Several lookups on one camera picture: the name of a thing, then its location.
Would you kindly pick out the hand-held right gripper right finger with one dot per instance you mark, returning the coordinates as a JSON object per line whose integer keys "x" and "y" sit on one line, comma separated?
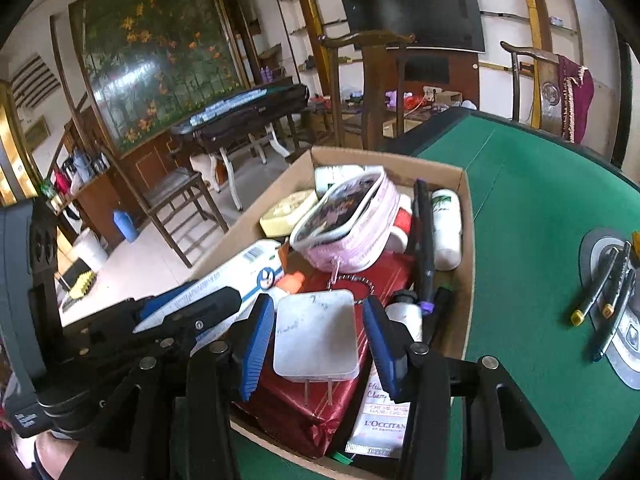
{"x": 382, "y": 345}

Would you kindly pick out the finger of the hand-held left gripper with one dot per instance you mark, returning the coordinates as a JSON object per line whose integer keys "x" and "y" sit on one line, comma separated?
{"x": 165, "y": 302}
{"x": 210, "y": 310}

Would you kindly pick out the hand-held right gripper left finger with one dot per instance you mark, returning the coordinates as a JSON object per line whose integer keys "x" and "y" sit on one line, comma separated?
{"x": 257, "y": 345}

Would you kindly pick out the white power adapter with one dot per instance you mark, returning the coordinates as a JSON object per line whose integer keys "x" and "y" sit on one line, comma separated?
{"x": 315, "y": 335}

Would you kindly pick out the white bottle orange cap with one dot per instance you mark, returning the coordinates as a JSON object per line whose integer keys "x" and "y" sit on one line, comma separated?
{"x": 290, "y": 284}

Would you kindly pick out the red foil packet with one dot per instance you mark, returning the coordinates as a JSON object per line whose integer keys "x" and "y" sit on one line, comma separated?
{"x": 300, "y": 410}

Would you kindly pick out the yellow plastic bag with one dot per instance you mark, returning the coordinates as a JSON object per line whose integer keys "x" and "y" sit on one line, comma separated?
{"x": 636, "y": 245}

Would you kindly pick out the person's left forearm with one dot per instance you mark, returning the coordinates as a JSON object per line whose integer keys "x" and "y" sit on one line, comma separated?
{"x": 60, "y": 455}

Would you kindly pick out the small white bottle black cap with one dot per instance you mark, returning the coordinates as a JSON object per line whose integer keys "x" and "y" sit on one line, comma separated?
{"x": 407, "y": 315}

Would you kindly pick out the yellow black brush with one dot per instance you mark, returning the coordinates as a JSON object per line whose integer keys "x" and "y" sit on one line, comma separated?
{"x": 80, "y": 282}

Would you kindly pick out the white hand cream tube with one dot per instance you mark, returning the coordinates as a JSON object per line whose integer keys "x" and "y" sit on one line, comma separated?
{"x": 380, "y": 410}

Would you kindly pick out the plain black marker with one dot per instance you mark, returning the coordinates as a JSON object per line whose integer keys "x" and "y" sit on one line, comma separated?
{"x": 442, "y": 310}

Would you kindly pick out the white bucket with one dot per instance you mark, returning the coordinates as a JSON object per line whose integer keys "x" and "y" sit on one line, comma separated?
{"x": 90, "y": 252}

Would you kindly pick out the blue plastic jug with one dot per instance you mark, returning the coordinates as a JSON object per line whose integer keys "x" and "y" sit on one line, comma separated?
{"x": 126, "y": 227}

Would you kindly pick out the black marker purple caps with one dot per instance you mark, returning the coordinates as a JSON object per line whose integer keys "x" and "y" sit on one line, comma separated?
{"x": 425, "y": 250}

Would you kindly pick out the small dark wooden chair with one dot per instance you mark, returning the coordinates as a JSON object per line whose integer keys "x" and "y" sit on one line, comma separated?
{"x": 175, "y": 195}

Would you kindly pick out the wooden sideboard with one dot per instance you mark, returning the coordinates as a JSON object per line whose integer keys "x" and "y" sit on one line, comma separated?
{"x": 100, "y": 200}

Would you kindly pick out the white bottle red label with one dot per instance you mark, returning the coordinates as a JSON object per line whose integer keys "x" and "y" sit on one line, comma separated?
{"x": 402, "y": 227}

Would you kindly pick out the cartoon print pencil case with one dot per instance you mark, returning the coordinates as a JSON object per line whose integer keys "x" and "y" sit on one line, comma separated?
{"x": 350, "y": 225}

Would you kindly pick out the cream yellow tin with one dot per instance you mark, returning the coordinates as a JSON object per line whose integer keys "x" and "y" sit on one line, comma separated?
{"x": 287, "y": 212}

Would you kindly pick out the white bottle green plant label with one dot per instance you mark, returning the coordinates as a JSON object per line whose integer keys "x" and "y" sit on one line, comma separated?
{"x": 446, "y": 230}

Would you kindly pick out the black side table white legs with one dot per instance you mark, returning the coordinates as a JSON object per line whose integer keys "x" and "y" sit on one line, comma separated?
{"x": 240, "y": 110}

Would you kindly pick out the low wooden table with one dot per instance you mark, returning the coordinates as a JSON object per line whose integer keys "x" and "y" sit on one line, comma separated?
{"x": 370, "y": 125}

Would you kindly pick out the black pen yellow end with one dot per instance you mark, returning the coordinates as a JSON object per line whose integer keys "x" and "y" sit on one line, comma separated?
{"x": 620, "y": 290}
{"x": 597, "y": 285}

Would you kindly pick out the dark pen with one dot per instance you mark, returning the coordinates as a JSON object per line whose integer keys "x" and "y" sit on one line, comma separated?
{"x": 617, "y": 320}

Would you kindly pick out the flower painting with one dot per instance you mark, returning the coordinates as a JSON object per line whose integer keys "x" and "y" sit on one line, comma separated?
{"x": 150, "y": 60}

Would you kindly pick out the red plastic bag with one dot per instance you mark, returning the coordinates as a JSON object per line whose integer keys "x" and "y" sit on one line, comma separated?
{"x": 415, "y": 102}

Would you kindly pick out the white round object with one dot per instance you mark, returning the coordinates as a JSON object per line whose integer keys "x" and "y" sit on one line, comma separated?
{"x": 468, "y": 105}

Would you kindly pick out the plain wooden armchair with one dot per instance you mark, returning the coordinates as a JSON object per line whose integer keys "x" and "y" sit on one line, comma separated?
{"x": 382, "y": 90}

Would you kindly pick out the small cardboard box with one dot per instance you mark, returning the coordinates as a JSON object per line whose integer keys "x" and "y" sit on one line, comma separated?
{"x": 447, "y": 97}

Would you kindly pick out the wooden armchair round carving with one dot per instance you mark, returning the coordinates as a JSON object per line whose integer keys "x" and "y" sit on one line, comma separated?
{"x": 547, "y": 95}

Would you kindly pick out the maroon fringed cloth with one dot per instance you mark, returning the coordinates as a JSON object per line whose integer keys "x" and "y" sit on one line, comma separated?
{"x": 577, "y": 100}

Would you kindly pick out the black television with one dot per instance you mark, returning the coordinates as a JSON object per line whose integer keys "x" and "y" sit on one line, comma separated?
{"x": 415, "y": 15}

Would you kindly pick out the white floor air conditioner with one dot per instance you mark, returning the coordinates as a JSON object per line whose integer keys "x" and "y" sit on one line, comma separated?
{"x": 622, "y": 110}

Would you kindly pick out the wall display shelves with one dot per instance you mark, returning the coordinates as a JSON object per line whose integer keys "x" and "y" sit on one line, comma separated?
{"x": 310, "y": 10}

